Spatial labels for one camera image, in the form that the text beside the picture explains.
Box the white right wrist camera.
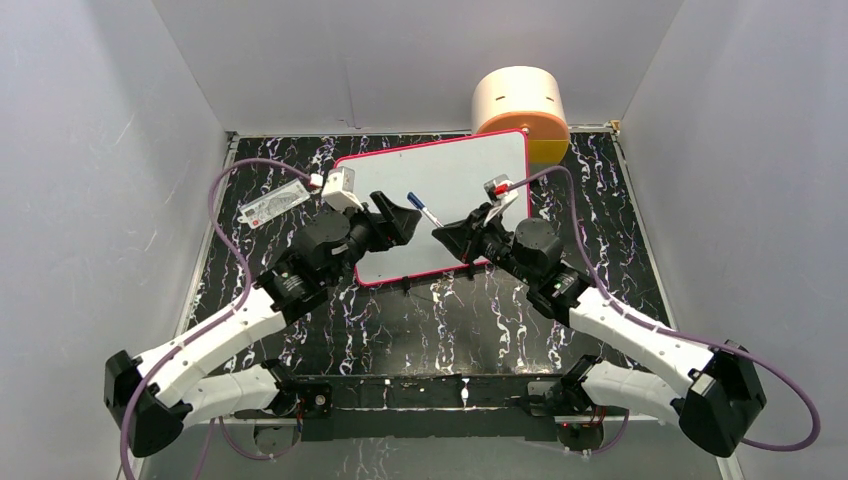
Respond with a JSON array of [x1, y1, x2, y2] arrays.
[[483, 175, 518, 225]]

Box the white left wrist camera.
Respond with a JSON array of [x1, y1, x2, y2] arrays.
[[321, 167, 363, 212]]

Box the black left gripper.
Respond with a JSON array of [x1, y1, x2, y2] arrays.
[[326, 194, 421, 288]]

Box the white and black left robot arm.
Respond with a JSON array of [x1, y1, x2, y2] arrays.
[[104, 191, 422, 458]]

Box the blue marker cap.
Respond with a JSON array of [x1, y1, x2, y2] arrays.
[[407, 192, 427, 211]]

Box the white whiteboard marker pen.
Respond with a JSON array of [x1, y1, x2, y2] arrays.
[[420, 206, 443, 228]]

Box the cream and orange cylinder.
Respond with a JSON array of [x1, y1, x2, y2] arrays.
[[471, 66, 570, 165]]

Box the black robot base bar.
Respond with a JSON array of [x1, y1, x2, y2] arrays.
[[291, 374, 604, 444]]

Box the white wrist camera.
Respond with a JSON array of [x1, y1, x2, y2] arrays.
[[483, 175, 518, 225], [321, 167, 363, 212]]

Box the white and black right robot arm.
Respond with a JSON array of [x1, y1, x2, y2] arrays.
[[432, 218, 766, 458]]

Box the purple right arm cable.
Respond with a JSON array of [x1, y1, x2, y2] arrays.
[[506, 165, 821, 454]]

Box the white printed label card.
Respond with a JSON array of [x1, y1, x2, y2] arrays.
[[237, 180, 310, 229]]

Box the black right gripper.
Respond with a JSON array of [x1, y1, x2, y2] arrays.
[[433, 203, 537, 287]]

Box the pink-framed whiteboard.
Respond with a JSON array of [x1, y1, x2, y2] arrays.
[[336, 130, 529, 286]]

